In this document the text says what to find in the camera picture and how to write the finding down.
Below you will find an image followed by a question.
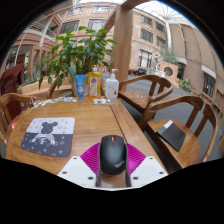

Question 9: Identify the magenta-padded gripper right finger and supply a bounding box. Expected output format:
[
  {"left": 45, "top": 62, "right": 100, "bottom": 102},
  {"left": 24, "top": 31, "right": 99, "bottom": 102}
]
[{"left": 125, "top": 142, "right": 169, "bottom": 188}]

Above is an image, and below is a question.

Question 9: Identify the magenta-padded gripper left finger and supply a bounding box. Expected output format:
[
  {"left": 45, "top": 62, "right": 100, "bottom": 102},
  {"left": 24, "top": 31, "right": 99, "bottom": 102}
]
[{"left": 57, "top": 142, "right": 103, "bottom": 189}]

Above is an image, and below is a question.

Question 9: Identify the black computer mouse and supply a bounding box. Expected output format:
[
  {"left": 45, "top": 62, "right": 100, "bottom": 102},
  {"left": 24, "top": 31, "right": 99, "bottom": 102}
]
[{"left": 98, "top": 134, "right": 129, "bottom": 176}]

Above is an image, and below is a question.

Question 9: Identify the grey white bear-print mouse pad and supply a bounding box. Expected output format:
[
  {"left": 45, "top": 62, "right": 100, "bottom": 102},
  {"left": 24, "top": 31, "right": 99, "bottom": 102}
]
[{"left": 20, "top": 116, "right": 76, "bottom": 158}]

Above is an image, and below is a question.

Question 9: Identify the wooden armchair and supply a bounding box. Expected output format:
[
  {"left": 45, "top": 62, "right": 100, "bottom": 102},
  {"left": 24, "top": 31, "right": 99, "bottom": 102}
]
[
  {"left": 139, "top": 94, "right": 219, "bottom": 173},
  {"left": 0, "top": 92, "right": 38, "bottom": 158},
  {"left": 46, "top": 77, "right": 73, "bottom": 99},
  {"left": 118, "top": 74, "right": 175, "bottom": 116}
]

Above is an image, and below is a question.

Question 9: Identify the black notebook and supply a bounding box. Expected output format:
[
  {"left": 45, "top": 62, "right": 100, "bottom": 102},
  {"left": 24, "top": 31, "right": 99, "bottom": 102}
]
[{"left": 156, "top": 119, "right": 187, "bottom": 153}]

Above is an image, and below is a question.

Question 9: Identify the clear plastic packet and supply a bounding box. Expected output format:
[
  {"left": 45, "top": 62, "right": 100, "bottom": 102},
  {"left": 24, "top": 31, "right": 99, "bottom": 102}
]
[{"left": 93, "top": 97, "right": 113, "bottom": 105}]

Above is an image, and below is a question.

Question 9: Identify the blue tube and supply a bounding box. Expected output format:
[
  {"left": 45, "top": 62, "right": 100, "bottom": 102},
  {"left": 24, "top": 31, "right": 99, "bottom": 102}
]
[{"left": 74, "top": 74, "right": 87, "bottom": 101}]

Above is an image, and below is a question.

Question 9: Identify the yellow liquid bottle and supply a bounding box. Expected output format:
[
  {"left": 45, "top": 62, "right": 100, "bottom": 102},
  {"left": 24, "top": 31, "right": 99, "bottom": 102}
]
[{"left": 87, "top": 65, "right": 103, "bottom": 100}]

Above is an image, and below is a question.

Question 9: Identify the white pump bottle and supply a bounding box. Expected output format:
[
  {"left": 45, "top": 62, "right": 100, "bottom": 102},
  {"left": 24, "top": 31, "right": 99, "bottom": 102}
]
[{"left": 104, "top": 68, "right": 120, "bottom": 100}]

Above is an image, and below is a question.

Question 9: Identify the white statue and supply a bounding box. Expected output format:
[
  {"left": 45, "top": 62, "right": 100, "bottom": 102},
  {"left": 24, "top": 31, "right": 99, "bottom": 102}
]
[{"left": 151, "top": 52, "right": 164, "bottom": 71}]

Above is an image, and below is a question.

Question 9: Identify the dark red wooden podium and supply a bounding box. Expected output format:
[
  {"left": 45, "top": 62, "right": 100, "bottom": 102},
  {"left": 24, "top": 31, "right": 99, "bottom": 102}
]
[{"left": 0, "top": 63, "right": 25, "bottom": 118}]

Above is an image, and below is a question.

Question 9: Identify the green plant in white pot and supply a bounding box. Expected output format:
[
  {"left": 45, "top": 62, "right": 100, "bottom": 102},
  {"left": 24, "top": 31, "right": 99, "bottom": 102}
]
[{"left": 38, "top": 26, "right": 118, "bottom": 98}]

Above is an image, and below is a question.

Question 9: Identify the wooden post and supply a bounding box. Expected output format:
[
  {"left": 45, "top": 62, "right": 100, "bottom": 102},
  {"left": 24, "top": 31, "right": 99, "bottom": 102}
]
[{"left": 110, "top": 4, "right": 134, "bottom": 83}]

